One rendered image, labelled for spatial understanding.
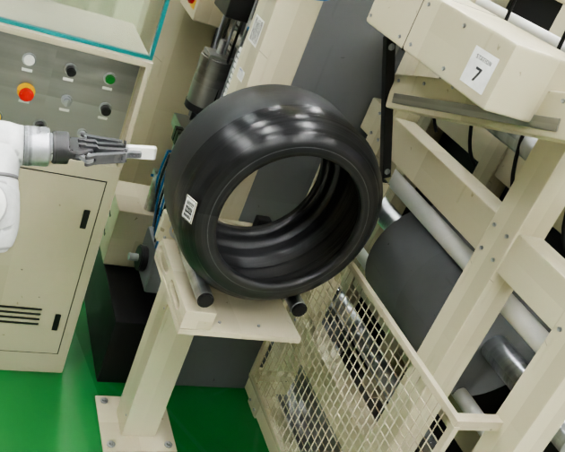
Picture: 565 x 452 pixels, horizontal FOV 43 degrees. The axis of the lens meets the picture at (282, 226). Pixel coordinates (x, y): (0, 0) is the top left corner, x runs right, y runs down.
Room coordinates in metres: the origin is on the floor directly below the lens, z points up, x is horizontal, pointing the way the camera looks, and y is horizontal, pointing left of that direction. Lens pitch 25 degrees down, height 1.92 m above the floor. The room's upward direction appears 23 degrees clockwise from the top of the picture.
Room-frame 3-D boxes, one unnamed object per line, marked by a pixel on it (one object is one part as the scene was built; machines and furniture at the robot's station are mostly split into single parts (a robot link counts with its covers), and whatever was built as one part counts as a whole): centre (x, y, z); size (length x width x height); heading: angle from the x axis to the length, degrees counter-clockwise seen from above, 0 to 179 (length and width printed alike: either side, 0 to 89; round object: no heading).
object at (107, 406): (2.00, 0.22, 0.01); 0.27 x 0.27 x 0.02; 30
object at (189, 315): (1.72, 0.20, 0.83); 0.36 x 0.09 x 0.06; 30
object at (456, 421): (1.76, -0.33, 0.65); 0.90 x 0.02 x 0.70; 30
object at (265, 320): (1.79, 0.07, 0.80); 0.37 x 0.36 x 0.02; 120
